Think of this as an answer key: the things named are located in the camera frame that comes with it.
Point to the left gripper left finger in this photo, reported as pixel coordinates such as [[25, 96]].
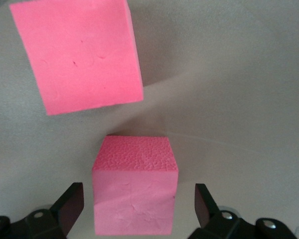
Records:
[[67, 209]]

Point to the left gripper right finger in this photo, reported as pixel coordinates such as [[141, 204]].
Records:
[[204, 206]]

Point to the red foam cube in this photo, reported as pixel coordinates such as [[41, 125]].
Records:
[[134, 199], [77, 57]]

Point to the brown table cover mat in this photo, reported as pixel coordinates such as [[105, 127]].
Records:
[[226, 74]]

